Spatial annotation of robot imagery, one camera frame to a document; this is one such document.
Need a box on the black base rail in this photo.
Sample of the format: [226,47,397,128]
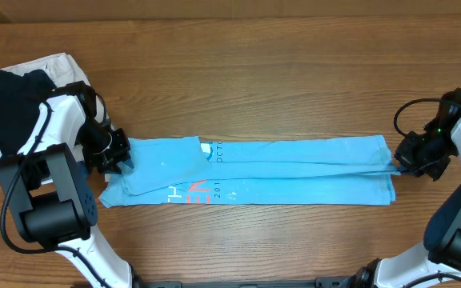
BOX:
[139,276,351,288]

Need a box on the black folded garment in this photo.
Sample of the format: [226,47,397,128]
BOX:
[0,70,57,155]

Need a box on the beige folded garment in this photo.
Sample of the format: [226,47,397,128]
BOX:
[0,52,114,180]

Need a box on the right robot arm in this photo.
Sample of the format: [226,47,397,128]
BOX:
[331,88,461,288]

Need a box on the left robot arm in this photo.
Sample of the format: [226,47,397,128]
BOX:
[0,81,145,287]

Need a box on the light blue t-shirt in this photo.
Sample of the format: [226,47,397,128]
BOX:
[99,135,399,207]

